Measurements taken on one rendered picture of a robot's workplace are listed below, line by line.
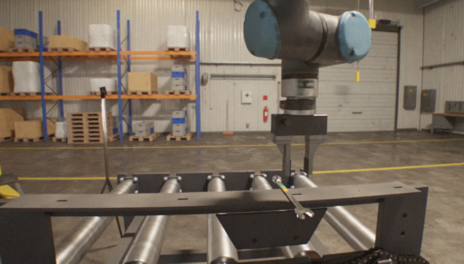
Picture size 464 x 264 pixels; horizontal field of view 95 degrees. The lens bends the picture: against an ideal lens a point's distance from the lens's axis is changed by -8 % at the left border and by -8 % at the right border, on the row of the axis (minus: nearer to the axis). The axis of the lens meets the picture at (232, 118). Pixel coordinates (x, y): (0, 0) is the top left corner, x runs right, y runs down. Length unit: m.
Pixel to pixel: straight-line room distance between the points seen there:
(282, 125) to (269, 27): 0.26
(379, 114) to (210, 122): 7.67
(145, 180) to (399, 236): 1.42
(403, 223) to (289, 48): 0.74
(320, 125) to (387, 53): 12.10
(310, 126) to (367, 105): 11.34
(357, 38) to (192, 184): 1.42
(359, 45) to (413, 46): 13.31
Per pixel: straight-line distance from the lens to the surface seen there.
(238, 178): 1.68
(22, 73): 10.50
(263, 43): 0.38
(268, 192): 0.72
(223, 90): 9.68
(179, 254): 1.92
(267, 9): 0.39
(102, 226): 1.27
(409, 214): 0.98
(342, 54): 0.46
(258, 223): 0.76
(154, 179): 1.70
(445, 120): 12.23
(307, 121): 0.58
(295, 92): 0.56
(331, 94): 10.95
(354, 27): 0.48
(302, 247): 0.96
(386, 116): 12.57
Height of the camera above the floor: 1.44
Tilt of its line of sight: 5 degrees down
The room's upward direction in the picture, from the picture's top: straight up
